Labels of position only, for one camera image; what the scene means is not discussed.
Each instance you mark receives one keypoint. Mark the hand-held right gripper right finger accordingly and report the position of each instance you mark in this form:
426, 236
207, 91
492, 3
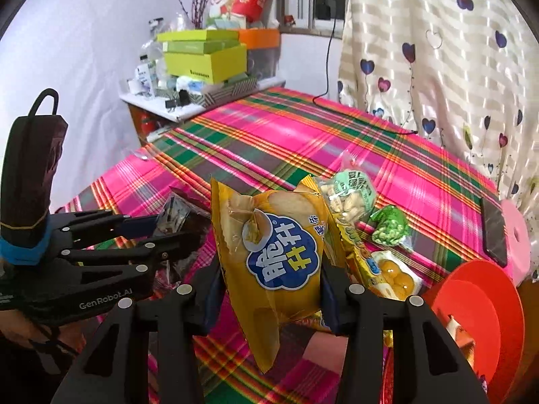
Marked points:
331, 301

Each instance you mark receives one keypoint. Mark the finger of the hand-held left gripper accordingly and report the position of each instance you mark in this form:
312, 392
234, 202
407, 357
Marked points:
141, 226
168, 246

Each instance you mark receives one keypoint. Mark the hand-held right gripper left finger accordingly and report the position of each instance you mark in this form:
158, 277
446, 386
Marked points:
214, 299

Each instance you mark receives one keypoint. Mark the dark foil snack packet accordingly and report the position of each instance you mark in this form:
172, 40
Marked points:
185, 227

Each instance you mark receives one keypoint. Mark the white packet of yellow balls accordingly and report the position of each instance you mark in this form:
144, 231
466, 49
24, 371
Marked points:
396, 273

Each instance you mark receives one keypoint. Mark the yellow chip bag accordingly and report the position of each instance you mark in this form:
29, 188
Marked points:
273, 256

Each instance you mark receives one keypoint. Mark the green label nut packet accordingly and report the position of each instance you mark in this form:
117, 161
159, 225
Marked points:
349, 193

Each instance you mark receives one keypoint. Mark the red plastic basin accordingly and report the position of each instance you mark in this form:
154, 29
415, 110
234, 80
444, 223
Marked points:
484, 303

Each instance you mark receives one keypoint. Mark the long yellow snack packet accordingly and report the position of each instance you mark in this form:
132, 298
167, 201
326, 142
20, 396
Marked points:
353, 246

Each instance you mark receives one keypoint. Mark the green pea snack packet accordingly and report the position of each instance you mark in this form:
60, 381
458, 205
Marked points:
389, 225

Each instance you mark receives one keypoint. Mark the white cabinet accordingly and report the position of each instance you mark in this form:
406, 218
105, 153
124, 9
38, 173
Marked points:
189, 111

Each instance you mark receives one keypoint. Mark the black binder clip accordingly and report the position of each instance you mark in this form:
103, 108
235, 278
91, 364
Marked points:
179, 101

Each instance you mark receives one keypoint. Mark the white bottle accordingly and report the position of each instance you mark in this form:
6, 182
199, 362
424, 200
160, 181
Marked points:
145, 78

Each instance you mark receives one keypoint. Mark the pink plaid blanket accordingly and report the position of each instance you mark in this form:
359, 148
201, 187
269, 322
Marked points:
273, 143

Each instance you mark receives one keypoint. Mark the striped cardboard box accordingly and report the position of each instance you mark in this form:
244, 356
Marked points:
223, 92

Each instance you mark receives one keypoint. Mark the deep green box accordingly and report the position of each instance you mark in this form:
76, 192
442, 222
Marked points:
206, 65

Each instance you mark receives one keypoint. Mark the black smartphone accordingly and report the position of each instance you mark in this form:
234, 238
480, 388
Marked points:
495, 231

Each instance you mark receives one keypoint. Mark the flat green box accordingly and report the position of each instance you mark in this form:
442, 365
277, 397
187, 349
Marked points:
198, 40

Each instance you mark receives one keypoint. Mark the pink plastic stool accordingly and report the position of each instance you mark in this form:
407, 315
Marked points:
520, 235

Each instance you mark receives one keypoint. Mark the clear storage bin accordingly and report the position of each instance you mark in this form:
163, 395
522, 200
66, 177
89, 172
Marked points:
263, 63

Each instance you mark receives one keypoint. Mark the orange box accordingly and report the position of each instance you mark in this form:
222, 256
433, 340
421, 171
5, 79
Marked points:
259, 38

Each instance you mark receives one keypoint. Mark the heart print curtain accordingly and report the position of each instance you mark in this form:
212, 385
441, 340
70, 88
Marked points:
433, 50

